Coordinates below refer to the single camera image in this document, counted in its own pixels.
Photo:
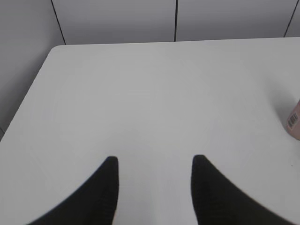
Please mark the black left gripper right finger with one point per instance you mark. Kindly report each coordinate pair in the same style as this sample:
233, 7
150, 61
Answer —
217, 201

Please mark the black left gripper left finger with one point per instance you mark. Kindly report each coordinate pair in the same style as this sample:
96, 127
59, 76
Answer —
93, 203

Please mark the pink oolong tea bottle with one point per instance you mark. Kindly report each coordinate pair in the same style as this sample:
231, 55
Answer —
293, 122

